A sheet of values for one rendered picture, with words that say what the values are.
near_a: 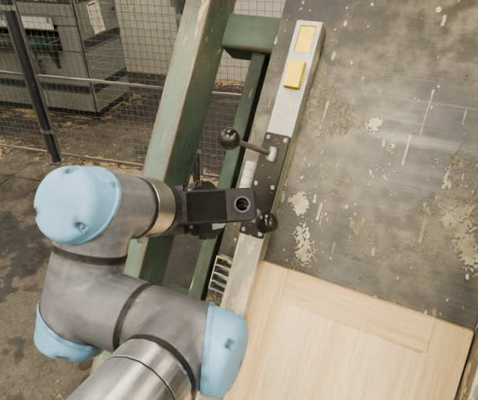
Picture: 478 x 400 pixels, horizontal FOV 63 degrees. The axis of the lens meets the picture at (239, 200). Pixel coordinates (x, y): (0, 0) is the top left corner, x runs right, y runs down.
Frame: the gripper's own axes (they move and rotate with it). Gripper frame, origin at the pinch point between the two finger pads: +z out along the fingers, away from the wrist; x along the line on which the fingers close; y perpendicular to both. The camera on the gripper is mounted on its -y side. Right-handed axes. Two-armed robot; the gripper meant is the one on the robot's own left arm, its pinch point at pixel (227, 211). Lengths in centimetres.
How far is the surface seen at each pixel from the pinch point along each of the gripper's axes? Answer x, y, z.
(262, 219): 2.0, -7.4, -3.7
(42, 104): -117, 239, 183
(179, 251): 13, 108, 172
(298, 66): -26.1, -13.2, 6.8
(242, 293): 15.4, 1.3, 8.1
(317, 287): 14.8, -12.7, 10.2
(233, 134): -12.5, -3.4, -3.2
